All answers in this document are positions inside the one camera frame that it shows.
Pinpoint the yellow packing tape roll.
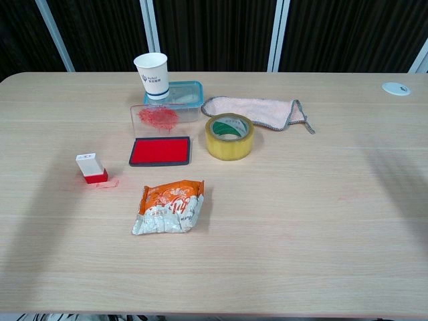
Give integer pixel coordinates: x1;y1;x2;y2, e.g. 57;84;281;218
205;113;255;162

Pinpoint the white table cable grommet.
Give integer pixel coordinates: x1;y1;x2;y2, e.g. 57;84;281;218
382;82;411;97

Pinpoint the white partition frame post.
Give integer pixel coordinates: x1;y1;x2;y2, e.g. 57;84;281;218
139;0;168;73
407;43;428;74
34;0;76;73
267;0;291;73

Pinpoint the white and red stamp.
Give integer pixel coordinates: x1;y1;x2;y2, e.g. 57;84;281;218
75;152;109;185

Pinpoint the clear container teal lid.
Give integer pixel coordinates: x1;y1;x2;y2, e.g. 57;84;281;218
143;80;204;123

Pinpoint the red ink pad clear lid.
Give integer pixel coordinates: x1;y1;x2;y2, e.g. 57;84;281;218
128;104;193;167

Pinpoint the white paper cup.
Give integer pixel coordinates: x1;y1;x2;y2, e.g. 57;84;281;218
133;52;171;100

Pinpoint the pink cloth grey edging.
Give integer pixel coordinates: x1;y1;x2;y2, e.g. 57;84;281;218
200;96;316;135

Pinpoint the orange and white snack bag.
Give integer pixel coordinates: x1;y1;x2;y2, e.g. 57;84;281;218
131;179;205;236

